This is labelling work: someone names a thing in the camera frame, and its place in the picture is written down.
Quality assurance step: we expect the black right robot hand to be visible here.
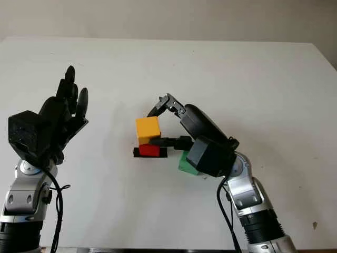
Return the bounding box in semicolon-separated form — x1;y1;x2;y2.
146;92;239;153

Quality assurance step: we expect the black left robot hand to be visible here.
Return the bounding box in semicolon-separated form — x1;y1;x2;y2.
39;65;90;166

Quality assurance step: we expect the green wooden block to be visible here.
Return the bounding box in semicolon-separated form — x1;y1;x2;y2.
178;152;201;177

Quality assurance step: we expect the yellow wooden block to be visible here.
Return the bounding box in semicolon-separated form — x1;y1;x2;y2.
135;116;161;146

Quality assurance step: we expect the red wooden block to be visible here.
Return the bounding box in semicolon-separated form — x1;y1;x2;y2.
138;143;160;158

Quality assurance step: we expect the black tape mark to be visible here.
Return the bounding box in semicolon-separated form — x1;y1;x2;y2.
133;147;169;159

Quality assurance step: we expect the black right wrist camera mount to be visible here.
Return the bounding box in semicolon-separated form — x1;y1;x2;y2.
186;135;237;178

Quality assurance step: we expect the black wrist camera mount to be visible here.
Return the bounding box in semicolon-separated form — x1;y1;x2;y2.
186;135;237;178
7;110;54;170

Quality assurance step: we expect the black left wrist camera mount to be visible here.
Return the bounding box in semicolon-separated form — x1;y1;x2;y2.
7;110;54;170

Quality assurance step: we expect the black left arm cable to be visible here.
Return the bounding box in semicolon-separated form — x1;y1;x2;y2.
42;168;71;253

